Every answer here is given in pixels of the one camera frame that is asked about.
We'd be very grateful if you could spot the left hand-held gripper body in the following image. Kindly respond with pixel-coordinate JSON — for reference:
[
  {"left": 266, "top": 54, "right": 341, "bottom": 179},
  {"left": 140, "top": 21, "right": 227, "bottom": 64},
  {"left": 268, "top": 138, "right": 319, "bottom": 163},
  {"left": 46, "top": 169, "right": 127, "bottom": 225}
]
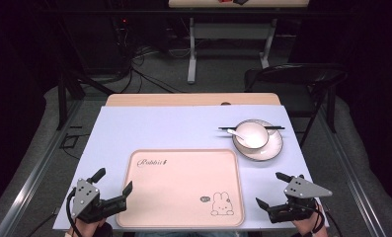
[{"left": 70, "top": 178, "right": 128, "bottom": 225}]

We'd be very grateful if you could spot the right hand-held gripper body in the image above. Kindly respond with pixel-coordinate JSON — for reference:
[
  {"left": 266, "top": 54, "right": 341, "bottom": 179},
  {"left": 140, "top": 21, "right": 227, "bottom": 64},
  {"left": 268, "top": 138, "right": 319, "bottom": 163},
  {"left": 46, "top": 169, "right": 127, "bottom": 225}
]
[{"left": 268, "top": 175, "right": 334, "bottom": 224}]

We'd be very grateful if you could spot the person's left hand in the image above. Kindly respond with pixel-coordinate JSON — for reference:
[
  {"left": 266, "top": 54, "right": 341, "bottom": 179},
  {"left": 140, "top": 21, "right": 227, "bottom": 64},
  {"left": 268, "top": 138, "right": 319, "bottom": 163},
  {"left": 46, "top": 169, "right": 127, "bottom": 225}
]
[{"left": 70, "top": 217, "right": 109, "bottom": 237}]

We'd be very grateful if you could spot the person's right hand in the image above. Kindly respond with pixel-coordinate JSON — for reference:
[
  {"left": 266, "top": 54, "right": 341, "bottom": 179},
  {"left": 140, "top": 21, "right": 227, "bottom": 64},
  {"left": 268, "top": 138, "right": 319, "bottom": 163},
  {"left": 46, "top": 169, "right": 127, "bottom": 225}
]
[{"left": 291, "top": 200, "right": 330, "bottom": 237}]

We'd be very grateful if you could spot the white plate with dark rim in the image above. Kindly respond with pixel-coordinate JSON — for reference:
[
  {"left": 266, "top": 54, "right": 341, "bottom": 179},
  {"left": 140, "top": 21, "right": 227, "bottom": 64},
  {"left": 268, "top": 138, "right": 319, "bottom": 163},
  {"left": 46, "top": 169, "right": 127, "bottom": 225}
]
[{"left": 231, "top": 118, "right": 284, "bottom": 162}]

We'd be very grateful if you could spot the black chopstick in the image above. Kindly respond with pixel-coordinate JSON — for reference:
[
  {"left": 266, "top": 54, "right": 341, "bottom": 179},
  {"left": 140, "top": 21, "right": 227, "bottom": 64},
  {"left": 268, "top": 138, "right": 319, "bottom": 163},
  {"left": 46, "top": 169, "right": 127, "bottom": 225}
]
[
  {"left": 218, "top": 125, "right": 286, "bottom": 131},
  {"left": 217, "top": 125, "right": 286, "bottom": 130}
]

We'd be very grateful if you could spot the white bowl with dark rim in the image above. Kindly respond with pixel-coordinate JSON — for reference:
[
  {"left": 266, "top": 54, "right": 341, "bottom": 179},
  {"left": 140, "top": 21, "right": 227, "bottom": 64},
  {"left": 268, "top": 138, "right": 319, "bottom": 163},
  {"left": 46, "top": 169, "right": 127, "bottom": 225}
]
[{"left": 234, "top": 120, "right": 270, "bottom": 150}]

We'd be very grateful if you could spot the pink rabbit print tray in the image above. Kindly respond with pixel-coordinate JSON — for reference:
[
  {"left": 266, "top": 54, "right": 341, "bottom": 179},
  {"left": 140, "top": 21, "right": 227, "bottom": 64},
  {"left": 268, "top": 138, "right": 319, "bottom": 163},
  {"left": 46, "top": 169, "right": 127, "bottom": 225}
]
[{"left": 116, "top": 148, "right": 246, "bottom": 229}]

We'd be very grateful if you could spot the white ceramic spoon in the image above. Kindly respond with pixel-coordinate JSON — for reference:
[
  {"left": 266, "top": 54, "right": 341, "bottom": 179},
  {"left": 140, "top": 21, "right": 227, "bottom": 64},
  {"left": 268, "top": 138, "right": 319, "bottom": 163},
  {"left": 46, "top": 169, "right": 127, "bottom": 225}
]
[{"left": 226, "top": 127, "right": 251, "bottom": 142}]

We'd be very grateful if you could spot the pale blue table mat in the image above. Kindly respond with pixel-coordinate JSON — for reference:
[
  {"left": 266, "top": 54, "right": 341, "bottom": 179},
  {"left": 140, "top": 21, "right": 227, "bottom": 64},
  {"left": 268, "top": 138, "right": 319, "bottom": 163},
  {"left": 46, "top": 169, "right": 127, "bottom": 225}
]
[{"left": 52, "top": 105, "right": 330, "bottom": 231}]

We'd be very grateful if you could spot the black metal stand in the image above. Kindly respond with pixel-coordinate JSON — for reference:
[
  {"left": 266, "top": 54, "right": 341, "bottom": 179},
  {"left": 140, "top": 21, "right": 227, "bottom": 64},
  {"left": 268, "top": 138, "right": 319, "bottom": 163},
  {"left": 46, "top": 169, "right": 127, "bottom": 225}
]
[{"left": 55, "top": 63, "right": 117, "bottom": 131}]

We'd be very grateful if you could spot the black folding chair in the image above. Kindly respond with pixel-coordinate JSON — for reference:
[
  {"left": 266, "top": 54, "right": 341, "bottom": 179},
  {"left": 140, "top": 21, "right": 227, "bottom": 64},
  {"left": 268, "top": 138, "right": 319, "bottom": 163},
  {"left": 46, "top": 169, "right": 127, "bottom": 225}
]
[{"left": 244, "top": 62, "right": 350, "bottom": 148}]

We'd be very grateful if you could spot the wooden table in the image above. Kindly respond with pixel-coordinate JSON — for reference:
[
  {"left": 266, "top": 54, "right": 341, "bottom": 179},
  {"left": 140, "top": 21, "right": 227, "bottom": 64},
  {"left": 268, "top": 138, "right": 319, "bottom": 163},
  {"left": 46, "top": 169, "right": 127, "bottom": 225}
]
[{"left": 105, "top": 92, "right": 282, "bottom": 108}]

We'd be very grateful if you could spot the white-legged wooden desk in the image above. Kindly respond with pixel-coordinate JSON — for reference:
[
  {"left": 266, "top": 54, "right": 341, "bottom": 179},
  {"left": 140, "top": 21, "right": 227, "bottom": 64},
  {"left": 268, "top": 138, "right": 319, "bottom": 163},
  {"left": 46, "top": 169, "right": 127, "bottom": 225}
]
[{"left": 167, "top": 0, "right": 311, "bottom": 85}]

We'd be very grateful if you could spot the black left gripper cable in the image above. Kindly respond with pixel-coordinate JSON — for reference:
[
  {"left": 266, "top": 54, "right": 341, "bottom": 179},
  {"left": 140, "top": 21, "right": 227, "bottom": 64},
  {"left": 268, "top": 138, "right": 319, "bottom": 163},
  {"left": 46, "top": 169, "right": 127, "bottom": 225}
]
[{"left": 65, "top": 188, "right": 85, "bottom": 237}]

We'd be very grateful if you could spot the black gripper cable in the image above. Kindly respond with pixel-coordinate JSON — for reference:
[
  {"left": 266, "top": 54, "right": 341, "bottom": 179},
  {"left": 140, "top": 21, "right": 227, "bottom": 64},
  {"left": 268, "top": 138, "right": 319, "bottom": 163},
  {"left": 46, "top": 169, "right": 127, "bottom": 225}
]
[
  {"left": 65, "top": 188, "right": 85, "bottom": 237},
  {"left": 310, "top": 197, "right": 344, "bottom": 237}
]

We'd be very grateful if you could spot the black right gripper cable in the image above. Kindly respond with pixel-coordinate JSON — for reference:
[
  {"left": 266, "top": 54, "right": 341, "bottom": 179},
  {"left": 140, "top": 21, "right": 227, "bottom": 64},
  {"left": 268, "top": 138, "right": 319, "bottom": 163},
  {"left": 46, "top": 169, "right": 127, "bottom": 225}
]
[{"left": 310, "top": 197, "right": 344, "bottom": 237}]

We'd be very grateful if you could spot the black floor cable loop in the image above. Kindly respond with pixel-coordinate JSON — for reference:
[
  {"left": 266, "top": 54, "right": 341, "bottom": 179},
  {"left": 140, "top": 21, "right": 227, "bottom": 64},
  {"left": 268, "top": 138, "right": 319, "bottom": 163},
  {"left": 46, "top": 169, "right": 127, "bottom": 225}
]
[{"left": 59, "top": 124, "right": 91, "bottom": 161}]

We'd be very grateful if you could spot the metal floor rail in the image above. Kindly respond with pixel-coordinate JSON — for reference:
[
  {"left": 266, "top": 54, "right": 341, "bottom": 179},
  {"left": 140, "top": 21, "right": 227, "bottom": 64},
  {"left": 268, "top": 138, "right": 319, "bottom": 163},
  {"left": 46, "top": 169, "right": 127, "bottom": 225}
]
[
  {"left": 317, "top": 104, "right": 388, "bottom": 237},
  {"left": 0, "top": 99, "right": 84, "bottom": 237}
]

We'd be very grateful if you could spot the bundle of floor cables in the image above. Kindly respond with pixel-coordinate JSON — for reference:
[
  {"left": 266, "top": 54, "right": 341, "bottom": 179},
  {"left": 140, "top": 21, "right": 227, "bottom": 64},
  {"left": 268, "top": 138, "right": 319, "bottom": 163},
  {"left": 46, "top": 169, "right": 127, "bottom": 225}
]
[{"left": 110, "top": 14, "right": 192, "bottom": 95}]

